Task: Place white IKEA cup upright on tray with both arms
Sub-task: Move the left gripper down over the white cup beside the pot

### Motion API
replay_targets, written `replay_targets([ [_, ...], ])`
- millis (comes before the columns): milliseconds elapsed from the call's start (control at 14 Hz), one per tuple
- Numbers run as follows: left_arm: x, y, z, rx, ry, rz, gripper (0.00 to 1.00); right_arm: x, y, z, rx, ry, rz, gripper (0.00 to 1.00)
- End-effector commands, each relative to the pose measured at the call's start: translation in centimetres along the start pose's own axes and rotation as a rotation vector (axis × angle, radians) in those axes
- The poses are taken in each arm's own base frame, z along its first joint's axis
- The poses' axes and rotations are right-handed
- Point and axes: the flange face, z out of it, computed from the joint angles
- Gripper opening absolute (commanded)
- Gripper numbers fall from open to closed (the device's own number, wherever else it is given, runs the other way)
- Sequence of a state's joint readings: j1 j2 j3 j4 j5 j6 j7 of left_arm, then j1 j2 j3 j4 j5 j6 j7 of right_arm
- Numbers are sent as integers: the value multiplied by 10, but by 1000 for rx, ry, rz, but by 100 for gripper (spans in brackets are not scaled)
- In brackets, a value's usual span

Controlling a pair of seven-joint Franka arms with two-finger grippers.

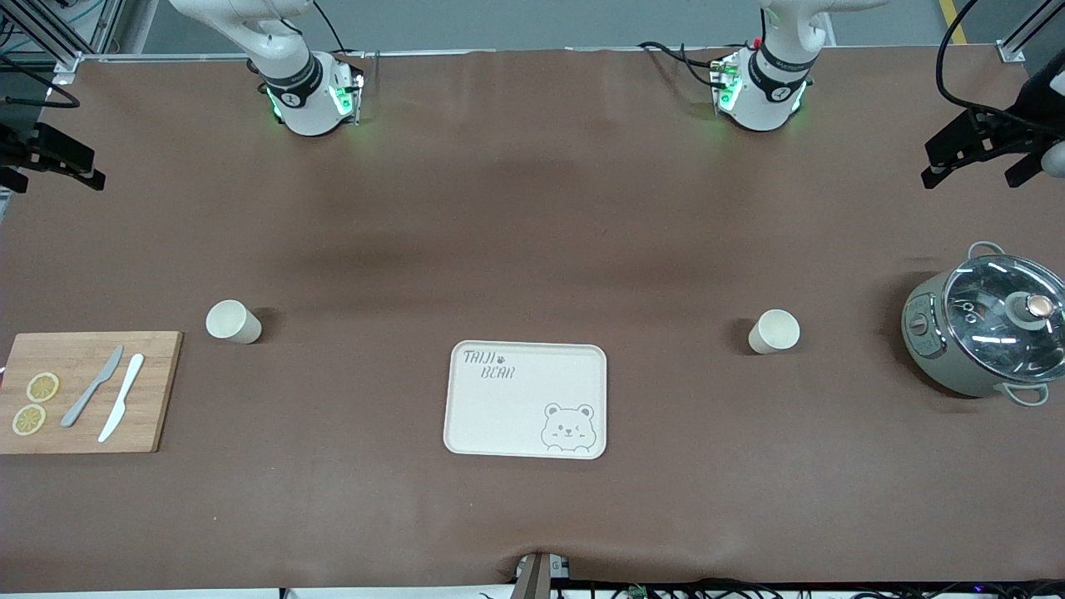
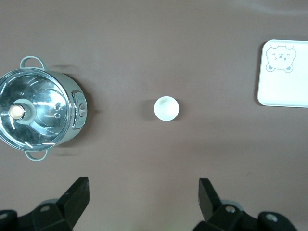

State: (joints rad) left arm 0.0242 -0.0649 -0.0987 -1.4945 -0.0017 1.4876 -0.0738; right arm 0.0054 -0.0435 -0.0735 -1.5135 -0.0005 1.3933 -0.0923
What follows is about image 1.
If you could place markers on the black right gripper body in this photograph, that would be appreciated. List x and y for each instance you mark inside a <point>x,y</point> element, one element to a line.
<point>17,146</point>

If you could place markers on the white plastic cup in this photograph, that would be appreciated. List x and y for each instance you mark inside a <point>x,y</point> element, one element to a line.
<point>233,323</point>
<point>774,331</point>

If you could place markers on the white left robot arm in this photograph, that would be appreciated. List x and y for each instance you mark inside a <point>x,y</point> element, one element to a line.
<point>770,91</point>

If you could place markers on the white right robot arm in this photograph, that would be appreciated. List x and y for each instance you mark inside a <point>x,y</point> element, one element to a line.
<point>299,100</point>

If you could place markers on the cream tray with bear print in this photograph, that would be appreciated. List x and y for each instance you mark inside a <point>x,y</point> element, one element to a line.
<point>499,433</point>

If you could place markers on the lemon slice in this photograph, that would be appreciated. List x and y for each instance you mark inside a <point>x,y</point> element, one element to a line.
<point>42,387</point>
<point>29,419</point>

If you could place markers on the grey plastic knife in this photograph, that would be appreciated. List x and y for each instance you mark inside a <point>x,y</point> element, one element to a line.
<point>79,408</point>

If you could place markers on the white plastic knife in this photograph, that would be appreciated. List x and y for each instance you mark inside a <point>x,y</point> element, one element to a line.
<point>116,408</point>

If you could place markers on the wooden cutting board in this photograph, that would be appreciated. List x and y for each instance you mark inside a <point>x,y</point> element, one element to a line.
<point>150,416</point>

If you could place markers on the brown table cover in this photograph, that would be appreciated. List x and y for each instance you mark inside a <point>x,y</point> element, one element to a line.
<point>532,208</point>

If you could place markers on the metal table clamp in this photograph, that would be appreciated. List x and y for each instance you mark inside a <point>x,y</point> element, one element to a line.
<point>537,578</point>

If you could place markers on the aluminium frame post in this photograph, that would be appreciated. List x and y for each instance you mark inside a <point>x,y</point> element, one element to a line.
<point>50,33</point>
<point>1019,37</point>

